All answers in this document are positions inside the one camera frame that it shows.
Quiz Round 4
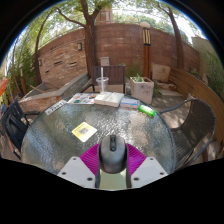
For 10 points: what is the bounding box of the beige stone slab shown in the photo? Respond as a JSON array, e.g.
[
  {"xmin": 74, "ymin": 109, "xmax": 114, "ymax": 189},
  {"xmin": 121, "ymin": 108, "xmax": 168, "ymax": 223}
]
[{"xmin": 151, "ymin": 63, "xmax": 172, "ymax": 83}]

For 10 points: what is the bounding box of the open book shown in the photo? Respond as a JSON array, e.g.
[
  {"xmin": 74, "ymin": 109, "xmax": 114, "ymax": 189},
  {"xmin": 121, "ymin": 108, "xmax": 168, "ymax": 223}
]
[{"xmin": 93, "ymin": 91, "xmax": 125, "ymax": 108}]

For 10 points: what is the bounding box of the slim leaning tree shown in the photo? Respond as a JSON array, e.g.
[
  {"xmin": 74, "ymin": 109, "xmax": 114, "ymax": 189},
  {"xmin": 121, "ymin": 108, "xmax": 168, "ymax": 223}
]
[{"xmin": 163, "ymin": 6, "xmax": 185, "ymax": 69}]

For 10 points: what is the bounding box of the curved wooden bench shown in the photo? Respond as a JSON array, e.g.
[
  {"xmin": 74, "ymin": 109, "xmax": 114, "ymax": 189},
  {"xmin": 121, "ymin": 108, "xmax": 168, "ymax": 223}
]
[{"xmin": 168, "ymin": 66, "xmax": 224, "ymax": 148}]

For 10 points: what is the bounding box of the colourful magazine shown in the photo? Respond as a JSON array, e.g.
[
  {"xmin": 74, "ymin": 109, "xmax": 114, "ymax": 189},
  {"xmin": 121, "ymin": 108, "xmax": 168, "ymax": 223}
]
[{"xmin": 67, "ymin": 92, "xmax": 100, "ymax": 106}]

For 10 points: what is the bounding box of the dark wicker chair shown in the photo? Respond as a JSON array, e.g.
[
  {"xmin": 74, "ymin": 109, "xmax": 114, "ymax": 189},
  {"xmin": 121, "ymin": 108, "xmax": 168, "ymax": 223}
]
[{"xmin": 159, "ymin": 97, "xmax": 217, "ymax": 171}]

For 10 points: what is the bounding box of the clear plastic cup with straw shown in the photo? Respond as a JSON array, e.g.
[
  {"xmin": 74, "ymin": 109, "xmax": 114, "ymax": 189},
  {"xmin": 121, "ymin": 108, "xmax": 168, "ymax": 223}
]
[{"xmin": 95, "ymin": 66, "xmax": 110, "ymax": 94}]

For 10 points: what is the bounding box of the white planter box with plant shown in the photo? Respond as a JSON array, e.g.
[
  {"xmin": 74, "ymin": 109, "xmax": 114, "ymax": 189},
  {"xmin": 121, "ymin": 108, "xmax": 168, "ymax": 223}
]
[{"xmin": 129, "ymin": 73, "xmax": 155, "ymax": 105}]

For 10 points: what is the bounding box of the wooden lamp post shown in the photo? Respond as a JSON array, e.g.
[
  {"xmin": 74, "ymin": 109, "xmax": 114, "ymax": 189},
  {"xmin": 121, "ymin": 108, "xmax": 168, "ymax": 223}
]
[{"xmin": 139, "ymin": 21, "xmax": 153, "ymax": 79}]

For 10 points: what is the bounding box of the grey black computer mouse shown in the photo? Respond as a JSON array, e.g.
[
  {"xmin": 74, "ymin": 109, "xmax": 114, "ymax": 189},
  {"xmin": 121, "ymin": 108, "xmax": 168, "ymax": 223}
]
[{"xmin": 98, "ymin": 134, "xmax": 129, "ymax": 174}]

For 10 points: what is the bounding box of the green tube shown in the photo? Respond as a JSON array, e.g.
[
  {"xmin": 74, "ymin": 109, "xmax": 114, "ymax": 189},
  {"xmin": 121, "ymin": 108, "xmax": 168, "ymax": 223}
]
[{"xmin": 138, "ymin": 104, "xmax": 157, "ymax": 118}]

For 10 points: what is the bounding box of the white wall box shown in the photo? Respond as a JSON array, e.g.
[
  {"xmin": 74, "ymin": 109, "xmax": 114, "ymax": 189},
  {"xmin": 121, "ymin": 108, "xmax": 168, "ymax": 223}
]
[{"xmin": 99, "ymin": 56, "xmax": 111, "ymax": 67}]

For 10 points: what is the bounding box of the black slatted chair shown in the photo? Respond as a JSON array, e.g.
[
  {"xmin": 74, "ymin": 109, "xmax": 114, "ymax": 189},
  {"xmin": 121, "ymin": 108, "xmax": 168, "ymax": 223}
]
[{"xmin": 0, "ymin": 98, "xmax": 41, "ymax": 161}]

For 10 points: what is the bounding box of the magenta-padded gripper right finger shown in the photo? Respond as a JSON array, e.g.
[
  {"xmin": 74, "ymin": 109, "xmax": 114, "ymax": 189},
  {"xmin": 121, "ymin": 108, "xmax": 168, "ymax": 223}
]
[{"xmin": 125, "ymin": 143, "xmax": 169, "ymax": 190}]

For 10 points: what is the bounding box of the yellow card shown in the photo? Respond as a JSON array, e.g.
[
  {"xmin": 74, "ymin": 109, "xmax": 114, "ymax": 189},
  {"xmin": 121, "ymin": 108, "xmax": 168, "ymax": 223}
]
[{"xmin": 71, "ymin": 121, "xmax": 98, "ymax": 143}]

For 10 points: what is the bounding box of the stone raised planter bed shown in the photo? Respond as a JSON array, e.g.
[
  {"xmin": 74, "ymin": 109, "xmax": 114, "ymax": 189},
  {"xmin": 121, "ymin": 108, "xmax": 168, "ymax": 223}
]
[{"xmin": 18, "ymin": 72, "xmax": 91, "ymax": 113}]

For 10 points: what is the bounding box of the dark wooden slatted chair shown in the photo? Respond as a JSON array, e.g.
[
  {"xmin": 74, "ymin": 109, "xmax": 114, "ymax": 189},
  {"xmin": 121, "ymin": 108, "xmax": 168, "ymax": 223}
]
[{"xmin": 79, "ymin": 64, "xmax": 127, "ymax": 95}]

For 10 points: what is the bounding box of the thin curved tree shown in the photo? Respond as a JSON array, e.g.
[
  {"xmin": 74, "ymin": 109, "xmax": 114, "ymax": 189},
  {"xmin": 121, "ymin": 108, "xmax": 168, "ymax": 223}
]
[{"xmin": 32, "ymin": 18, "xmax": 48, "ymax": 84}]

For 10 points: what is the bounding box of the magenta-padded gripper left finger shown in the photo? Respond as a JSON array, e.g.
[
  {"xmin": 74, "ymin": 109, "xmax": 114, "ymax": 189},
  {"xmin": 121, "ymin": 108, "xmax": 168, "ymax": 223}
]
[{"xmin": 57, "ymin": 143, "xmax": 102, "ymax": 190}]

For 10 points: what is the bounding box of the white printed paper strip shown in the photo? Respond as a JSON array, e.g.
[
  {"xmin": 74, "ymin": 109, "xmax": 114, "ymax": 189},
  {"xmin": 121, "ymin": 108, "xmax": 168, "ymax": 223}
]
[{"xmin": 44, "ymin": 99, "xmax": 69, "ymax": 117}]

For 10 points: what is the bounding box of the small stack of books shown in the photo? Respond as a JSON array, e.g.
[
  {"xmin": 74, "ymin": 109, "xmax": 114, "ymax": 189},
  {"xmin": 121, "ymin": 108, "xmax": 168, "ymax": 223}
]
[{"xmin": 119, "ymin": 96, "xmax": 141, "ymax": 110}]

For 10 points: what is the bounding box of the large forked tree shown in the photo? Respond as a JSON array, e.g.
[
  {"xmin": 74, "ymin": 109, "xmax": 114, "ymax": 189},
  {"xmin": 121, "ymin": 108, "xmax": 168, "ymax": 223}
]
[{"xmin": 54, "ymin": 0, "xmax": 108, "ymax": 79}]

